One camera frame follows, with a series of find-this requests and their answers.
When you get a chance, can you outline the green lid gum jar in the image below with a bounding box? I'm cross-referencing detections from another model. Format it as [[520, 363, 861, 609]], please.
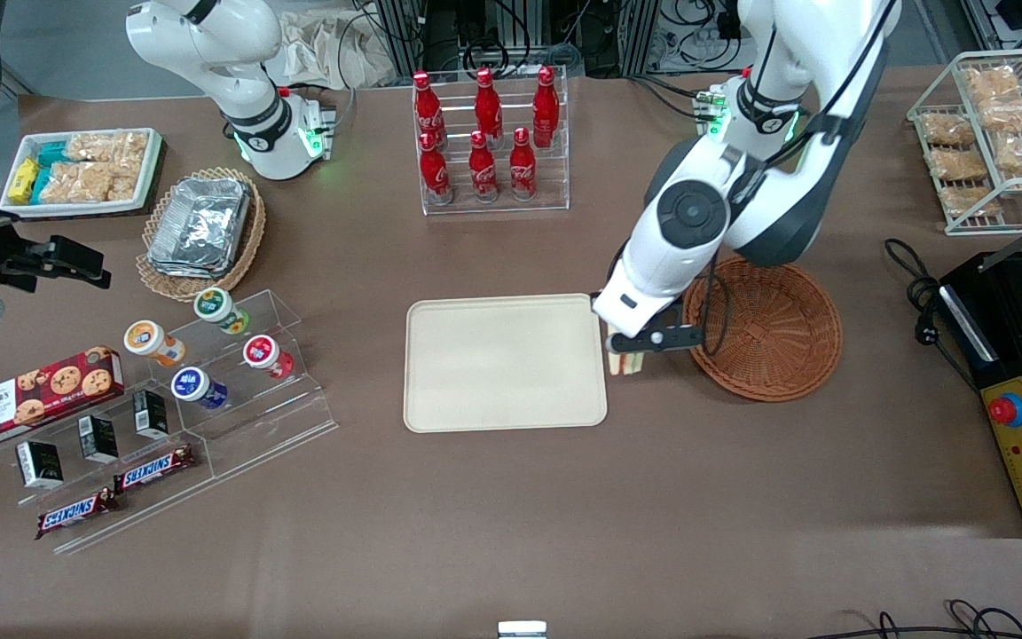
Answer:
[[193, 287, 250, 335]]

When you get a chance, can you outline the white rectangular snack tray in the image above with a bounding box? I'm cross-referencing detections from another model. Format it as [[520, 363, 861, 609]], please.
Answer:
[[0, 127, 164, 218]]

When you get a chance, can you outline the blue lid gum jar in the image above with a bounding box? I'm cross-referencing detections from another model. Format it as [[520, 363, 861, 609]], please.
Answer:
[[171, 367, 230, 411]]

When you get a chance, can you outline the clear acrylic tiered display stand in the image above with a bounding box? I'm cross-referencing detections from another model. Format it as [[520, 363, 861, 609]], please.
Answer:
[[0, 288, 339, 556]]

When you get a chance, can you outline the red Coca-Cola bottle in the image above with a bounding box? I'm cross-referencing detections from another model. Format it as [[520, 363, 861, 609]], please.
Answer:
[[533, 66, 560, 147], [420, 131, 452, 206], [468, 130, 499, 204], [413, 71, 443, 147], [474, 67, 504, 143], [509, 127, 538, 202]]

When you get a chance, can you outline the round brown wicker basket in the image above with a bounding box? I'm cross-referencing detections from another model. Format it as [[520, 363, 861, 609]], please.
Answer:
[[682, 256, 844, 403]]

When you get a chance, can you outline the red tartan Walkers cookie box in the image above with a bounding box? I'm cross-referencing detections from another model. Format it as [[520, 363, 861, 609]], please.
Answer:
[[0, 346, 125, 451]]

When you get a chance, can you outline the white wire tiered rack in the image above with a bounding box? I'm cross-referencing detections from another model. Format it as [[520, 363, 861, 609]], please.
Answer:
[[908, 49, 1022, 236]]

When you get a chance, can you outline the orange lid gum jar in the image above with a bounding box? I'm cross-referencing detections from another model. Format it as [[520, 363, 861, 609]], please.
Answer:
[[123, 319, 185, 367]]

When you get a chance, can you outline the clear acrylic bottle rack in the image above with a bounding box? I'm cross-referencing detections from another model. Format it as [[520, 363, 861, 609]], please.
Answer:
[[412, 67, 570, 216]]

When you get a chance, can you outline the oval light wicker basket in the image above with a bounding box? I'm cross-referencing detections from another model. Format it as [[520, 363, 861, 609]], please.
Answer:
[[137, 167, 267, 303]]

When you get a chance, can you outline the aluminium equipment rack with cables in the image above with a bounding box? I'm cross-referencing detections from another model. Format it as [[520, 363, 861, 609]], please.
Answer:
[[372, 0, 743, 79]]

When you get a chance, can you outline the black cable on table edge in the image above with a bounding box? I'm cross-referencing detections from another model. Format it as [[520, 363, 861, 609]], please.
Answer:
[[808, 599, 1022, 639]]

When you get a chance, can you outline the small black carton box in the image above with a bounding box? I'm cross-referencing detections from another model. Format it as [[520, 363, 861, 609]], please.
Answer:
[[133, 390, 170, 439], [78, 414, 120, 463], [16, 441, 64, 490]]

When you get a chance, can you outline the crumpled clear plastic sheet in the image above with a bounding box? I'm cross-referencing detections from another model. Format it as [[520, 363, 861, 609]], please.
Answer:
[[276, 9, 398, 90]]

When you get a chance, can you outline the stack of foil trays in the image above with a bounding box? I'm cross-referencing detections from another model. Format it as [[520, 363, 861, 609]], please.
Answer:
[[147, 177, 253, 278]]

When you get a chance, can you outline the yellow snack packet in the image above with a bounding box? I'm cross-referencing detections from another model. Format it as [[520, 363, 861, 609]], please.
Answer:
[[9, 158, 40, 204]]

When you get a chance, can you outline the red lid gum jar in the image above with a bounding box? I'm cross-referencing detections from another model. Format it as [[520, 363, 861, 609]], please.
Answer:
[[242, 334, 295, 380]]

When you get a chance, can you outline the Snickers chocolate bar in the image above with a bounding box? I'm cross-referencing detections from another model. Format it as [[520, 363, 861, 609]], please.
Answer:
[[112, 444, 198, 493], [35, 488, 119, 540]]

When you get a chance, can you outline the beige rectangular serving tray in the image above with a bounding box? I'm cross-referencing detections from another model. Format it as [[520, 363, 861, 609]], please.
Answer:
[[403, 293, 609, 434]]

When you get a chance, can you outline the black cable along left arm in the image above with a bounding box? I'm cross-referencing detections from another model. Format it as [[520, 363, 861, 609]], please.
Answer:
[[704, 0, 902, 358]]

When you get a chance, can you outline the black power cable with plug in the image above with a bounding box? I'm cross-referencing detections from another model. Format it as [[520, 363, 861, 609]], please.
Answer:
[[885, 238, 979, 391]]

